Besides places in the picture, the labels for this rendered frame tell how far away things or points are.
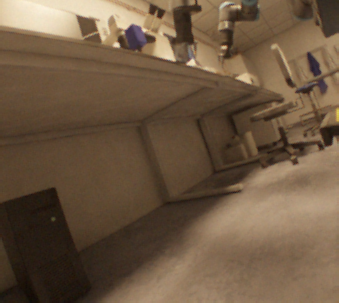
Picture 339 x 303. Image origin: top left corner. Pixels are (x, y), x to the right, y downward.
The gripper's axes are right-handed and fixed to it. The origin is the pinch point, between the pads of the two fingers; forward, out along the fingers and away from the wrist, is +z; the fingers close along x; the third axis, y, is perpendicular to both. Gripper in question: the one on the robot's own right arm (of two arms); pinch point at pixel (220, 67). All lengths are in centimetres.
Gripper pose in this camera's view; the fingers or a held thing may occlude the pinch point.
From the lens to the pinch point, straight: 121.6
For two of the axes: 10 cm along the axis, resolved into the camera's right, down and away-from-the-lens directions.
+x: 5.8, -0.1, 8.1
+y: 8.1, 1.0, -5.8
